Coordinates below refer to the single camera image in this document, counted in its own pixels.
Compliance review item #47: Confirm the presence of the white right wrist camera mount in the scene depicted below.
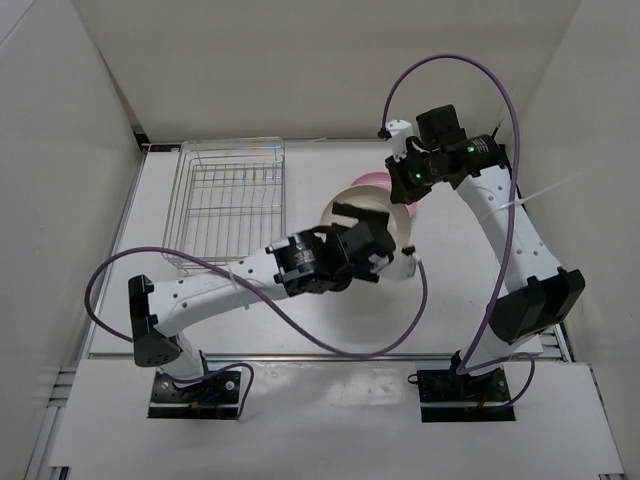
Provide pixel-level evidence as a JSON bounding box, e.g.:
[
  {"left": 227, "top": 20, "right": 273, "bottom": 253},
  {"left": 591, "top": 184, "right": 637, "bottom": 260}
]
[{"left": 378, "top": 120, "right": 414, "bottom": 162}]

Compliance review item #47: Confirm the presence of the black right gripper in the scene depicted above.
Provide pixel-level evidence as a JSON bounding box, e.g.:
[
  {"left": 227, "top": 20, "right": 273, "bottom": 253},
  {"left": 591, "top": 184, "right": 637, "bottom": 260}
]
[{"left": 385, "top": 145, "right": 446, "bottom": 206}]

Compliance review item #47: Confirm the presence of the chrome wire dish rack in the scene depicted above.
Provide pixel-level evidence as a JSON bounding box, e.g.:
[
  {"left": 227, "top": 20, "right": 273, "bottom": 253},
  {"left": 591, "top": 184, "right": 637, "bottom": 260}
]
[{"left": 162, "top": 137, "right": 286, "bottom": 265}]

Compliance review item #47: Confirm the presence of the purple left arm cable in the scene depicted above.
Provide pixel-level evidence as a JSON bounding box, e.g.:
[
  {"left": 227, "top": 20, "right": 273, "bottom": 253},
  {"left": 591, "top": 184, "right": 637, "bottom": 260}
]
[{"left": 84, "top": 248, "right": 429, "bottom": 417}]

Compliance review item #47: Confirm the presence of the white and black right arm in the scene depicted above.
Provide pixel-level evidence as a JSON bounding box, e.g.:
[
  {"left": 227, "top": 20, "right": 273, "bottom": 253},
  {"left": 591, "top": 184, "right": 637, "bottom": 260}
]
[{"left": 379, "top": 105, "right": 585, "bottom": 400}]

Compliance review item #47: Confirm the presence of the cream plastic plate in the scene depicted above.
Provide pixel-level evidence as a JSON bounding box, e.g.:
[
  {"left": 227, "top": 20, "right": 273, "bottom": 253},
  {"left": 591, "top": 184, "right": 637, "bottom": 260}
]
[{"left": 319, "top": 185, "right": 411, "bottom": 251}]

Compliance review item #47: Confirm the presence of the pink plastic plate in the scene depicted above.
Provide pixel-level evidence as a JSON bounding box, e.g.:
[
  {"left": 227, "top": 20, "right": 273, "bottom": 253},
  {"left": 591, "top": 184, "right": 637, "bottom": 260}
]
[{"left": 352, "top": 172, "right": 392, "bottom": 211}]

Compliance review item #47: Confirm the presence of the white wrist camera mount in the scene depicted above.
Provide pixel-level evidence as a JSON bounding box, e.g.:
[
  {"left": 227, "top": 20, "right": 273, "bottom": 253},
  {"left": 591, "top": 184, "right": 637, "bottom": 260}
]
[
  {"left": 378, "top": 120, "right": 414, "bottom": 162},
  {"left": 379, "top": 245, "right": 418, "bottom": 282}
]

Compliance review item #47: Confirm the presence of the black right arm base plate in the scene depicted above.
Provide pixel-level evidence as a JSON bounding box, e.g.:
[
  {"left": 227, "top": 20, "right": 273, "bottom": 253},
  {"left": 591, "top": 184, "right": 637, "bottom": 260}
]
[{"left": 407, "top": 368, "right": 516, "bottom": 423}]

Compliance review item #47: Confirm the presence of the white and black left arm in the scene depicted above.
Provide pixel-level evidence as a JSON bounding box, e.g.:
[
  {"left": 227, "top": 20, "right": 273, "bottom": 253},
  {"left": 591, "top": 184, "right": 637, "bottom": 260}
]
[{"left": 128, "top": 203, "right": 396, "bottom": 400}]

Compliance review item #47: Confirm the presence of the aluminium table frame rail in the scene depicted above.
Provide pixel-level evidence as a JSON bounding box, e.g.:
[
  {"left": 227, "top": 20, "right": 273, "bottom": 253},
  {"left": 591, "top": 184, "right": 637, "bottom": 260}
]
[{"left": 538, "top": 325, "right": 573, "bottom": 363}]

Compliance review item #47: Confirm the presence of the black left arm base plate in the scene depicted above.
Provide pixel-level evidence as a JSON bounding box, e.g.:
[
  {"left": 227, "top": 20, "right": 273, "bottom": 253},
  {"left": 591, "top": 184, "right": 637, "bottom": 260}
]
[{"left": 147, "top": 365, "right": 242, "bottom": 420}]

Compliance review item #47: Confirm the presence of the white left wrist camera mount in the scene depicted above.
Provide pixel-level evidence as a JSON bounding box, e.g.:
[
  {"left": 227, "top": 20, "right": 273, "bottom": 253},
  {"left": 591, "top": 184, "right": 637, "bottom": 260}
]
[{"left": 379, "top": 245, "right": 418, "bottom": 282}]

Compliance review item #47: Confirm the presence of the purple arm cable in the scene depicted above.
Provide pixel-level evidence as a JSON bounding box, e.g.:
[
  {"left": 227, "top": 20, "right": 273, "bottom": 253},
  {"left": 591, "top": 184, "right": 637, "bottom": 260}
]
[
  {"left": 84, "top": 248, "right": 429, "bottom": 417},
  {"left": 378, "top": 53, "right": 536, "bottom": 411}
]

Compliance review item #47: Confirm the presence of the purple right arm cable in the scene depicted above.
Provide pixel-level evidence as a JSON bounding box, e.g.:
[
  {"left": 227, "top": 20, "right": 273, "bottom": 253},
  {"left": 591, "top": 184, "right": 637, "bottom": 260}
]
[{"left": 378, "top": 53, "right": 536, "bottom": 411}]

